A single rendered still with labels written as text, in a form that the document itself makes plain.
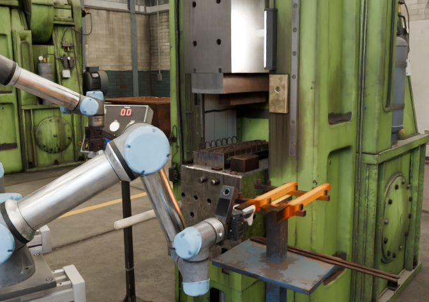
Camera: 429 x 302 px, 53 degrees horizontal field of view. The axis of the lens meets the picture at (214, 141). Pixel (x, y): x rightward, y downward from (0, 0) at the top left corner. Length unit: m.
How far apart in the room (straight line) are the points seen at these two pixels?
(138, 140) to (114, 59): 10.21
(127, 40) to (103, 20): 0.80
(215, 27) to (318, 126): 0.64
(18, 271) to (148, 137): 0.51
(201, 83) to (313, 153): 0.62
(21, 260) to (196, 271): 0.47
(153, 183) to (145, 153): 0.20
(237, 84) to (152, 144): 1.06
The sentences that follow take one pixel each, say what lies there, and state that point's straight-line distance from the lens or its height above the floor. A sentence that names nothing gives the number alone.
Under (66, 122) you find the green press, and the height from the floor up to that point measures 0.67.
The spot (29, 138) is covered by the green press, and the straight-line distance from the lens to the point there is 6.63.
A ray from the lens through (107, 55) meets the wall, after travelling 11.14.
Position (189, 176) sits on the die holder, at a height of 0.87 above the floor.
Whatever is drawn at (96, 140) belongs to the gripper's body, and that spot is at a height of 1.07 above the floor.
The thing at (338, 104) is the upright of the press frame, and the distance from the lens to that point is 2.19.
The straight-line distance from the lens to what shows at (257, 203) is 1.45.
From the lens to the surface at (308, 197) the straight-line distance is 1.54.
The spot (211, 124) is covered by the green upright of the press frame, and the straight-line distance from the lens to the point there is 2.32.
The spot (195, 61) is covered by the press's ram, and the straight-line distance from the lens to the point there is 2.09.
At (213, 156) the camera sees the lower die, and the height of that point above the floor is 0.97.
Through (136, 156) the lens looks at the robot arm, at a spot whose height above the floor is 1.17.
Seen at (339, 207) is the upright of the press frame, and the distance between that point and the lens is 2.32.
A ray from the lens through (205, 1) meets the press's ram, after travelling 2.07.
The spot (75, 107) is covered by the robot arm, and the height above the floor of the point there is 1.23.
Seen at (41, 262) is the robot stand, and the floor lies 0.82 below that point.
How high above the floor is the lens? 1.36
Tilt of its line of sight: 9 degrees down
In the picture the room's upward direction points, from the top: 1 degrees counter-clockwise
